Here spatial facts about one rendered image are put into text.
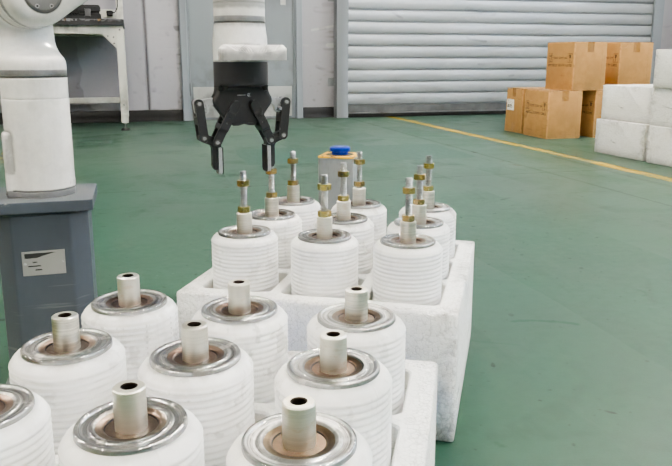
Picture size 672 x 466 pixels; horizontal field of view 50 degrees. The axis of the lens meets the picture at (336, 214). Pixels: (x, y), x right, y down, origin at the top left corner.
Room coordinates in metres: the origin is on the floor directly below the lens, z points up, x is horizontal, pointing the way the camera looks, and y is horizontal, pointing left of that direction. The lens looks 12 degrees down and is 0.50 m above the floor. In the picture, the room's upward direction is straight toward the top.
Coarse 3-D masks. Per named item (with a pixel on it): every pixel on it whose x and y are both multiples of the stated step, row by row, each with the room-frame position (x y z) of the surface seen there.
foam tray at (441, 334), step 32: (192, 288) 0.97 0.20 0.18; (288, 288) 0.99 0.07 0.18; (448, 288) 0.97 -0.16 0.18; (288, 320) 0.92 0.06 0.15; (416, 320) 0.88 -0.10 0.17; (448, 320) 0.87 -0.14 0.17; (416, 352) 0.88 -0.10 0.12; (448, 352) 0.87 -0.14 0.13; (448, 384) 0.87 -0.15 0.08; (448, 416) 0.87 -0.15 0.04
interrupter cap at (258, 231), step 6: (222, 228) 1.02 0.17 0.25; (228, 228) 1.03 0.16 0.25; (234, 228) 1.03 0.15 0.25; (252, 228) 1.03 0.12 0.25; (258, 228) 1.03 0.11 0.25; (264, 228) 1.03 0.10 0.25; (222, 234) 0.99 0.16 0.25; (228, 234) 0.99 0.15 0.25; (234, 234) 0.99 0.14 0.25; (240, 234) 1.00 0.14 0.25; (246, 234) 0.99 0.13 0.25; (252, 234) 0.99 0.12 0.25; (258, 234) 0.99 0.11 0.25; (264, 234) 0.99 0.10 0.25
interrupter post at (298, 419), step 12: (288, 396) 0.44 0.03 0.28; (300, 396) 0.44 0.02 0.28; (288, 408) 0.42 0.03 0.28; (300, 408) 0.42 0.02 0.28; (312, 408) 0.42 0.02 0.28; (288, 420) 0.42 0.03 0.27; (300, 420) 0.42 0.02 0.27; (312, 420) 0.42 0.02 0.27; (288, 432) 0.42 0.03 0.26; (300, 432) 0.42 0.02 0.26; (312, 432) 0.42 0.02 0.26; (288, 444) 0.42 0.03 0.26; (300, 444) 0.42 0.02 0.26; (312, 444) 0.42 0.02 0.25
